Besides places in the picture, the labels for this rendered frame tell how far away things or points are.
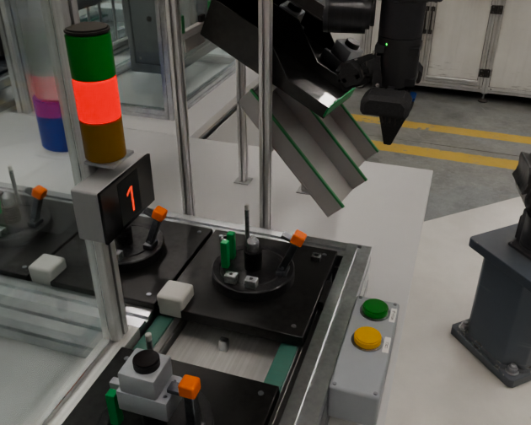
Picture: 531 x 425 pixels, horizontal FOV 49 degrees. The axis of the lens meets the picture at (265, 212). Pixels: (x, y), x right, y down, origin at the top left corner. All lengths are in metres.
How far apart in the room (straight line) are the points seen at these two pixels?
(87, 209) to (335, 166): 0.64
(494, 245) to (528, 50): 3.95
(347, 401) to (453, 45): 4.21
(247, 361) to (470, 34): 4.15
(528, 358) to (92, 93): 0.76
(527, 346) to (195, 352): 0.51
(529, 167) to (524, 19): 3.96
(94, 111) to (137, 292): 0.38
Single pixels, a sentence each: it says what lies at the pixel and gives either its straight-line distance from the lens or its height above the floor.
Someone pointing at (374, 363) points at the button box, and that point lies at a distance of 0.87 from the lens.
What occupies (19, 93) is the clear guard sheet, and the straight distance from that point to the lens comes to 0.66.
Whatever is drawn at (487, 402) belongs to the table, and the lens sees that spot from 1.00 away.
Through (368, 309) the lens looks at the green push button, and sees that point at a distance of 0.93.
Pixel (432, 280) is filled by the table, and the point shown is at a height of 0.86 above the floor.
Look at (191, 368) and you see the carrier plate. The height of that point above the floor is 0.97.
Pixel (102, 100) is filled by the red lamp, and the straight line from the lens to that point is 0.70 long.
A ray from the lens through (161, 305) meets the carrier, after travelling 0.95.
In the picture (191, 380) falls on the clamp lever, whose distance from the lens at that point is 0.68.
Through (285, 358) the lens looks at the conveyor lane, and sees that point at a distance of 0.88.
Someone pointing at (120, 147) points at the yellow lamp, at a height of 1.28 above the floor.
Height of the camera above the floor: 1.56
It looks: 30 degrees down
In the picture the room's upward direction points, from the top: straight up
